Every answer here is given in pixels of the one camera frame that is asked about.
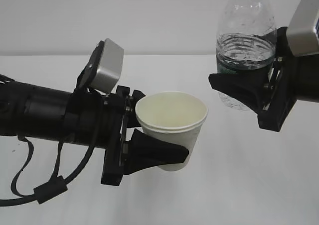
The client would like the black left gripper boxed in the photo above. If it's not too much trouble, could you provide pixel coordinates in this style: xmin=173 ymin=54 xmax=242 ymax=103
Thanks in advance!
xmin=101 ymin=86 xmax=189 ymax=185

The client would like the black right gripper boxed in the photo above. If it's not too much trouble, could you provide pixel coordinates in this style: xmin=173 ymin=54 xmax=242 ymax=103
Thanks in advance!
xmin=208 ymin=27 xmax=298 ymax=132

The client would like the white paper cup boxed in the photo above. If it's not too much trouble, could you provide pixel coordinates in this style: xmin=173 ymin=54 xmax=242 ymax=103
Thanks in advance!
xmin=135 ymin=91 xmax=208 ymax=172

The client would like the clear plastic water bottle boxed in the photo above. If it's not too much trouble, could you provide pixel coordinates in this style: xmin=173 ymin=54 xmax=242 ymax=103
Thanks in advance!
xmin=215 ymin=0 xmax=278 ymax=111

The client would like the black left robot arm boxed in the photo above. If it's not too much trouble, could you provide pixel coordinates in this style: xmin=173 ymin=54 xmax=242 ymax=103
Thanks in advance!
xmin=0 ymin=76 xmax=189 ymax=186

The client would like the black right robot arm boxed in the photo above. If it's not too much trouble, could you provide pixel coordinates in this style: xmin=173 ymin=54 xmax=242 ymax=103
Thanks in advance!
xmin=208 ymin=27 xmax=319 ymax=132

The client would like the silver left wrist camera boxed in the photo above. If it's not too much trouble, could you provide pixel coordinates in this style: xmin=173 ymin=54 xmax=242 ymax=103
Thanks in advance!
xmin=76 ymin=38 xmax=124 ymax=94

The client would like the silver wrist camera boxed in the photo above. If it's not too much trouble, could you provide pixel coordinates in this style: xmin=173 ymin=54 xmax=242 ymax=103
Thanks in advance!
xmin=286 ymin=0 xmax=319 ymax=57
xmin=76 ymin=38 xmax=124 ymax=94

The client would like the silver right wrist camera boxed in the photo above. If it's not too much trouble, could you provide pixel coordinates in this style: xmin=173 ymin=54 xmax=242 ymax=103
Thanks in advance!
xmin=286 ymin=0 xmax=319 ymax=57

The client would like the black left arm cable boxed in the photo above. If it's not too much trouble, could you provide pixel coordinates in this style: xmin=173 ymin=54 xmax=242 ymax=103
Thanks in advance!
xmin=0 ymin=132 xmax=97 ymax=207

